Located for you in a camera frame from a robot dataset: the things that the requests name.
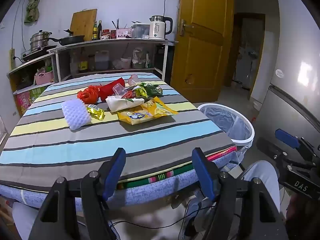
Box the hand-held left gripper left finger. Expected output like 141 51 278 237
28 147 127 240

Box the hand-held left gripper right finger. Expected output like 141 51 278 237
192 147 290 240

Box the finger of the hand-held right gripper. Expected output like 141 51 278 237
275 128 320 165
255 137 320 178

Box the white trash bin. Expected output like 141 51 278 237
197 102 255 157

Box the yellow snack bag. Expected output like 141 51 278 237
117 105 157 125

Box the gold foil wrapper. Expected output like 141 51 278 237
86 104 106 120

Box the white foam sheet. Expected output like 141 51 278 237
62 99 92 130

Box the orange-yellow snack bag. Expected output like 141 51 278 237
144 96 178 117

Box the red plastic bag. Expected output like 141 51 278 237
77 85 102 104

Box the colourful woven mat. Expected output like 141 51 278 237
117 146 237 190

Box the person's leg in jeans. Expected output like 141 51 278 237
239 160 281 207

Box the striped blanket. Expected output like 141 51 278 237
0 72 237 188

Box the silver refrigerator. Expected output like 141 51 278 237
255 0 320 157

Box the beige snack packet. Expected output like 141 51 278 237
105 95 145 113

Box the red noodle packet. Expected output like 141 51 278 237
98 78 125 102

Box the green snack packet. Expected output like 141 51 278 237
135 82 163 98

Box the plastic oil jug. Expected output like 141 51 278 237
94 50 110 70

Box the yellow wooden door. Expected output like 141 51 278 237
170 0 234 103

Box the soy sauce bottle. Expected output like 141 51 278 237
78 55 88 71

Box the printed cardboard carton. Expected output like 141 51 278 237
14 86 48 116

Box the white plastic bag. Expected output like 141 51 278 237
132 47 148 68

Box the pink plastic basket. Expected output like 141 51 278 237
34 70 54 85

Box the low wooden shelf unit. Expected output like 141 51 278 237
7 52 57 117

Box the black frying pan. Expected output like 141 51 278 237
47 29 85 46

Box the pink utensil holder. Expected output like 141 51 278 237
116 27 132 39

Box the induction cooker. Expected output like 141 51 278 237
21 45 57 61

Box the clear storage box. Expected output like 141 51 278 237
131 23 150 39

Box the white electric kettle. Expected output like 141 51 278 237
149 15 173 40

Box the wooden cutting board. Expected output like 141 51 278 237
69 9 98 42

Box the steel steamer pot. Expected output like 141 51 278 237
29 30 53 52

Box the green hanging cloth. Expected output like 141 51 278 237
24 0 42 25

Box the black cable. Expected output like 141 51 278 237
110 197 225 240

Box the white frame shelf unit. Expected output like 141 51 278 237
48 39 168 82

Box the metal door handle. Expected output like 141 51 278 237
179 19 194 36

